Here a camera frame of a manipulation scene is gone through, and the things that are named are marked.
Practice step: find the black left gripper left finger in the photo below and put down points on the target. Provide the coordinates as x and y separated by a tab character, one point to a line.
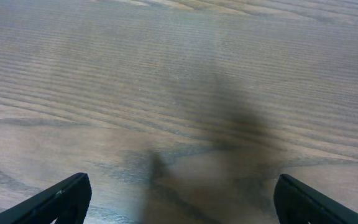
64	202

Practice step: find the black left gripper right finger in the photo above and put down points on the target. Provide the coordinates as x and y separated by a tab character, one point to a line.
298	203

